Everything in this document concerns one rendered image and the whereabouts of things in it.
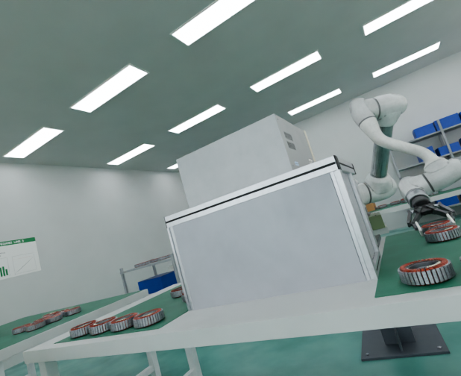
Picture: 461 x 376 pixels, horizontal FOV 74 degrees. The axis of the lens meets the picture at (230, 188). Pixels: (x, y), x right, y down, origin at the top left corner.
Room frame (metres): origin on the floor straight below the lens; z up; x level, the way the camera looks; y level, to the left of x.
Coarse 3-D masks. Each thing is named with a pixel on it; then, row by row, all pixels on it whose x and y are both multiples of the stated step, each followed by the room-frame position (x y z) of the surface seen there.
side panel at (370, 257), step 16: (336, 176) 0.90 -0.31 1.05; (352, 176) 1.12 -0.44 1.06; (336, 192) 0.90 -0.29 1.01; (352, 192) 1.08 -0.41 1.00; (352, 208) 0.88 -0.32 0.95; (352, 224) 0.90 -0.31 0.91; (368, 224) 1.11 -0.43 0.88; (368, 240) 1.05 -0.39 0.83; (368, 256) 0.89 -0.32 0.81; (368, 272) 0.89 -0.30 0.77
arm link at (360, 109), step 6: (354, 102) 1.74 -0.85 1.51; (360, 102) 1.72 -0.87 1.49; (366, 102) 1.71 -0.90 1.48; (372, 102) 1.70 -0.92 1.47; (354, 108) 1.73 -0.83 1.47; (360, 108) 1.71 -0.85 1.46; (366, 108) 1.70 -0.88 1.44; (372, 108) 1.70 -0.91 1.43; (378, 108) 1.70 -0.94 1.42; (354, 114) 1.73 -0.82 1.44; (360, 114) 1.70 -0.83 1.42; (366, 114) 1.69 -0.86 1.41; (372, 114) 1.69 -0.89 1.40; (378, 114) 1.72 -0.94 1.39; (354, 120) 1.75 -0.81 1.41; (360, 120) 1.71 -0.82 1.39
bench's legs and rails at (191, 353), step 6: (186, 348) 2.15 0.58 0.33; (192, 348) 2.16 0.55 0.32; (186, 354) 2.16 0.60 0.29; (192, 354) 2.15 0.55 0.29; (192, 360) 2.14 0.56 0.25; (42, 366) 1.36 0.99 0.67; (48, 366) 1.36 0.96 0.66; (54, 366) 1.38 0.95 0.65; (192, 366) 2.15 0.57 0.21; (198, 366) 2.17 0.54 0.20; (42, 372) 1.36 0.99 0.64; (48, 372) 1.36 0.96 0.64; (54, 372) 1.38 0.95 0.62; (186, 372) 2.12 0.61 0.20; (192, 372) 2.12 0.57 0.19; (198, 372) 2.16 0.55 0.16
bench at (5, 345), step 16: (80, 304) 2.82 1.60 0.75; (96, 304) 2.40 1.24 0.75; (112, 304) 2.19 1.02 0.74; (16, 320) 3.18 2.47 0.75; (32, 320) 2.67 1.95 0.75; (64, 320) 2.01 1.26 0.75; (80, 320) 1.96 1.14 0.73; (0, 336) 2.15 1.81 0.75; (16, 336) 1.90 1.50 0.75; (32, 336) 1.72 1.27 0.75; (48, 336) 1.79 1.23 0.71; (0, 352) 1.58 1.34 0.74; (16, 352) 1.64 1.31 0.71; (0, 368) 1.59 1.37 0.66; (32, 368) 3.25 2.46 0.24
